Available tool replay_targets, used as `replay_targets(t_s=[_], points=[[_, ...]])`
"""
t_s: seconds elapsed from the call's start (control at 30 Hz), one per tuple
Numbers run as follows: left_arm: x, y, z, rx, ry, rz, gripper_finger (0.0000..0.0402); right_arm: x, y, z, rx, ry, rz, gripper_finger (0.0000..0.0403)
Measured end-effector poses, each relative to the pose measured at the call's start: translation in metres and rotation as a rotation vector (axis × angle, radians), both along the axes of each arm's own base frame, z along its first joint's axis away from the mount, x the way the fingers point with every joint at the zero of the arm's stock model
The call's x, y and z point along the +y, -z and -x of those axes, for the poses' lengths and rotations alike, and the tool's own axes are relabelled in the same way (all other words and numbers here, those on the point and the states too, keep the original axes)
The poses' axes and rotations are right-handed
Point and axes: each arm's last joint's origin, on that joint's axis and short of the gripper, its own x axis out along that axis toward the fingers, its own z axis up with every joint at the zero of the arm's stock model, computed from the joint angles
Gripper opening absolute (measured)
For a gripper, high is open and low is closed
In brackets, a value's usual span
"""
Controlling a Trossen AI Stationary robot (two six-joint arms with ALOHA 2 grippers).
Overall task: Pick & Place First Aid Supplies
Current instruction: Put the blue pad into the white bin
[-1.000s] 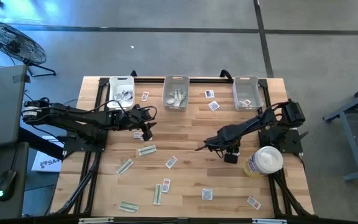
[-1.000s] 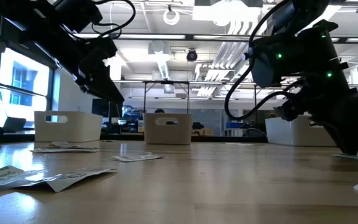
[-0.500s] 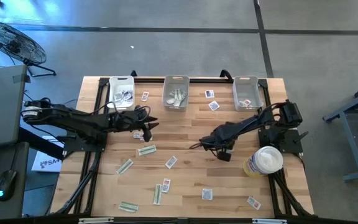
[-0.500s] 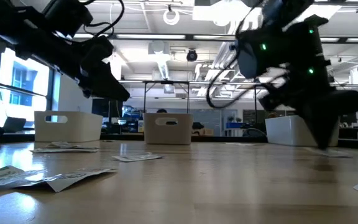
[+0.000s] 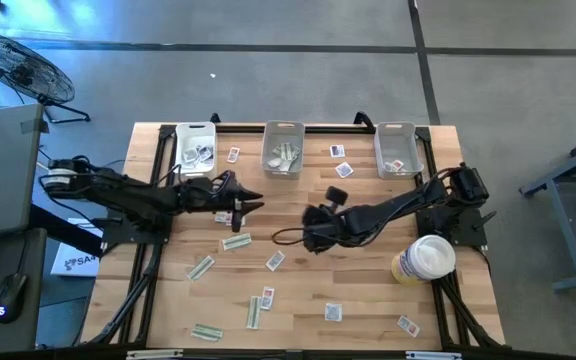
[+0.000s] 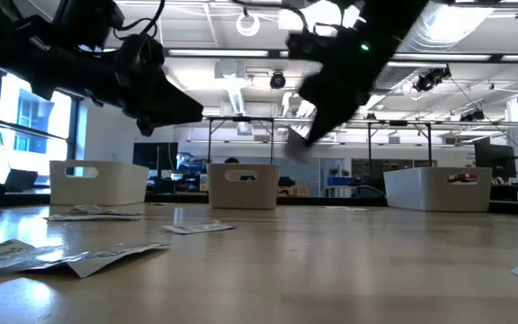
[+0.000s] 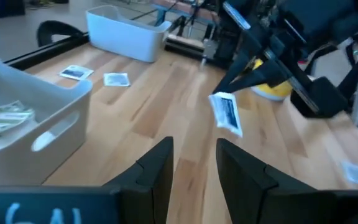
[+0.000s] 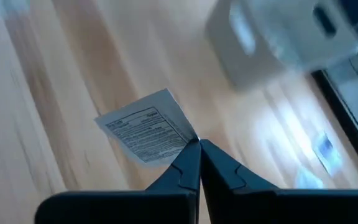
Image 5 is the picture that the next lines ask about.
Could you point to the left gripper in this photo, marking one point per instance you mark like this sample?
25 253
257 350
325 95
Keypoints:
213 195

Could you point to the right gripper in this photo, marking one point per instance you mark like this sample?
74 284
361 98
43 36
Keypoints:
330 230

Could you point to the white long packet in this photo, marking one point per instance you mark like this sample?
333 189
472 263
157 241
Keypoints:
274 162

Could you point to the light blue square packet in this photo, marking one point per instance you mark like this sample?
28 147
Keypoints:
190 154
209 160
333 312
204 151
344 170

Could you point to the grey white small packet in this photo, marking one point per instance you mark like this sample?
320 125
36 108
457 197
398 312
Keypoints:
275 260

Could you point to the dark blue square packet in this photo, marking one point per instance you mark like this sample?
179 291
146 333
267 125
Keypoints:
337 151

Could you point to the white plastic bin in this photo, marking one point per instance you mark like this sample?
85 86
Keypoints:
195 135

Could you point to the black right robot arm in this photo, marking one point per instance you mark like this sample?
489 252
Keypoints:
398 205

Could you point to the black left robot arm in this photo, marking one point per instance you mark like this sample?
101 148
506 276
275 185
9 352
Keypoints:
133 197

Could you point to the grey plastic bin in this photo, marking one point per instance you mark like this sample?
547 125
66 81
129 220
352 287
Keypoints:
398 142
283 132

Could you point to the yellow wipes canister white lid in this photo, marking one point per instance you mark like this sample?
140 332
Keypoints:
425 247

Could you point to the white paper sheet on floor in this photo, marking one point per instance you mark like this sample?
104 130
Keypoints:
75 262

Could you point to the dark desk surface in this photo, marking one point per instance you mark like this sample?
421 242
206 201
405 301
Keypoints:
33 300

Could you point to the blue-grey metal bench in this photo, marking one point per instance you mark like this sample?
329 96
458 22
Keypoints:
568 230

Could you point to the black computer mouse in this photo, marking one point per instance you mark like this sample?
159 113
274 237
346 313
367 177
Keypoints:
10 297

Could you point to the black floor fan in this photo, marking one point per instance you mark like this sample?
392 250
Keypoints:
20 70

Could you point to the silver metal bracket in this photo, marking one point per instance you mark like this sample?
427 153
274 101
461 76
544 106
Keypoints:
433 355
154 354

